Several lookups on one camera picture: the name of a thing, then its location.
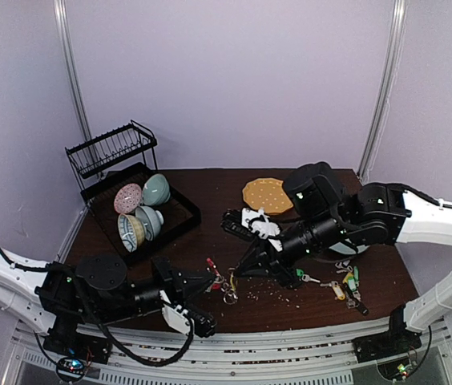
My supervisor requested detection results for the green ceramic bowl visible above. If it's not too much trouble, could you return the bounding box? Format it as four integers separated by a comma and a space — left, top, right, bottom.
143, 173, 171, 206

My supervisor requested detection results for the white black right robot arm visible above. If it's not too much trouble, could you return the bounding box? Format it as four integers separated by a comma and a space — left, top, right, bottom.
221, 162, 452, 363

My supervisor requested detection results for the left aluminium frame post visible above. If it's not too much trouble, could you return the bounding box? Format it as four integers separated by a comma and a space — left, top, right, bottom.
53, 0, 91, 141

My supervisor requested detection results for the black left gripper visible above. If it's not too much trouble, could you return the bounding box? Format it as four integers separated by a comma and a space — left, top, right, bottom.
96, 256, 216, 326

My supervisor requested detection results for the pink patterned bowl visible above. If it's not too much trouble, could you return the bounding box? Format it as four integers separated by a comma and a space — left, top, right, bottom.
114, 183, 143, 214

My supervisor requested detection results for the yellow key tag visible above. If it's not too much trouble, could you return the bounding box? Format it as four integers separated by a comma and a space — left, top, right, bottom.
320, 281, 345, 301
228, 267, 236, 291

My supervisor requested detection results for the right aluminium frame post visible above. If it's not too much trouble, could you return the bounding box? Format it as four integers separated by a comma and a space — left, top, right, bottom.
357, 0, 408, 184

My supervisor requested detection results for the light blue bowl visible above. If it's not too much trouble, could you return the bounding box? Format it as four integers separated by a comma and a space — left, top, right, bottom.
135, 205, 164, 241

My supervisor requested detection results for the black wire dish rack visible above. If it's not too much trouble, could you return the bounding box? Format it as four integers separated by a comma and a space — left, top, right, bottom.
66, 120, 201, 265

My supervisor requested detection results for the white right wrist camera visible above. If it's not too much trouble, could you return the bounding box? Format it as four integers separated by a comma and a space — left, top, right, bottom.
220, 208, 283, 252

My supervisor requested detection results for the aluminium frame post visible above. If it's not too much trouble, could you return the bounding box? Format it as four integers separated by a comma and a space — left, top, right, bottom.
357, 0, 408, 184
53, 0, 91, 141

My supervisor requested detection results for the blue patterned bowl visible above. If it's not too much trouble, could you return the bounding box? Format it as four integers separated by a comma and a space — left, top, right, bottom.
117, 214, 145, 253

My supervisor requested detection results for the red handled key ring holder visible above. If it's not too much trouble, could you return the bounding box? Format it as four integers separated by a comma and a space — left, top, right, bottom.
207, 266, 239, 305

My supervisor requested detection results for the yellow dotted plate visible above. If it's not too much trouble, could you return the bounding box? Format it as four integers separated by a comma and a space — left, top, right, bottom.
242, 177, 293, 215

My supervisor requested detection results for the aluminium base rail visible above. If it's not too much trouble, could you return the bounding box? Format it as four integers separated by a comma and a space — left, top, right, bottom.
3, 314, 452, 385

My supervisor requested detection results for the light blue flower plate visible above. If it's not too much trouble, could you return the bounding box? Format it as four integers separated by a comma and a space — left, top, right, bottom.
329, 243, 369, 256

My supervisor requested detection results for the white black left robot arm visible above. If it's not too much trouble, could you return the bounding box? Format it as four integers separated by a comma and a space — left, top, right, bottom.
0, 246, 216, 367

